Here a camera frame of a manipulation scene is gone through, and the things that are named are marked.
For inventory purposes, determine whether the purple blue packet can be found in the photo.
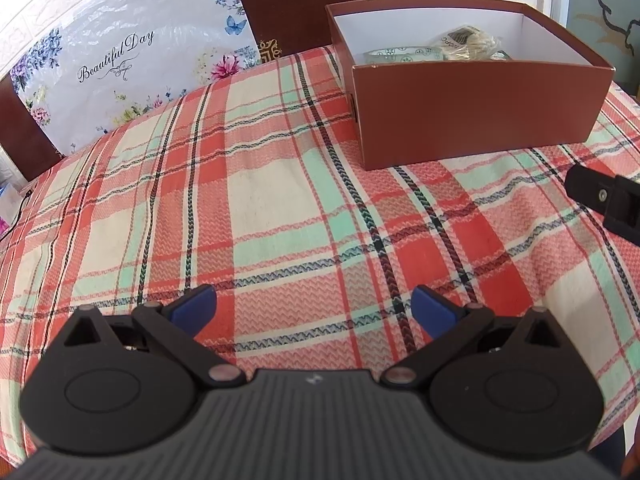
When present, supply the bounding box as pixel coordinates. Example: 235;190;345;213
0;180;22;233

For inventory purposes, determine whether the small clear plastic packet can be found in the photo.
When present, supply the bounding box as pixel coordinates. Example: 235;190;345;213
438;24;503;62

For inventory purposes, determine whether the floral plastic bag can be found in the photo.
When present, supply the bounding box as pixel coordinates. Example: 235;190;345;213
9;0;262;157

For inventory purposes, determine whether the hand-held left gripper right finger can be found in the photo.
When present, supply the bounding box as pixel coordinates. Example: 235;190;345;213
381;284;562;390

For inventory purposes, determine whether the plaid tablecloth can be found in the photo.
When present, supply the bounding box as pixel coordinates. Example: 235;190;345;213
0;42;640;480

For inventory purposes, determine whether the brown box lid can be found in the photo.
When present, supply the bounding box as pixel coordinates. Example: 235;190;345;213
226;0;370;65

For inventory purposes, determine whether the patterned green-white bowl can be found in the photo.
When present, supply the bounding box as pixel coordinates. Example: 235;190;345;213
364;45;447;66

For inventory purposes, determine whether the brown wooden board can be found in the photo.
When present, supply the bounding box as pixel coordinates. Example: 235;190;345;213
0;76;64;182

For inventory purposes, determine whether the black cable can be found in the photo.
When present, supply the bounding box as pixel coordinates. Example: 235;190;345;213
0;184;37;242

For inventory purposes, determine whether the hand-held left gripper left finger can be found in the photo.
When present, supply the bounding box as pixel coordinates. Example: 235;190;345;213
64;284;247;390

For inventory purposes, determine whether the brown cardboard box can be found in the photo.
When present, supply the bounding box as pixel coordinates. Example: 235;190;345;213
325;0;617;172

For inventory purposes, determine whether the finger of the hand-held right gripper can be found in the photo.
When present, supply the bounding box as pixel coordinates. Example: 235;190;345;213
565;162;622;217

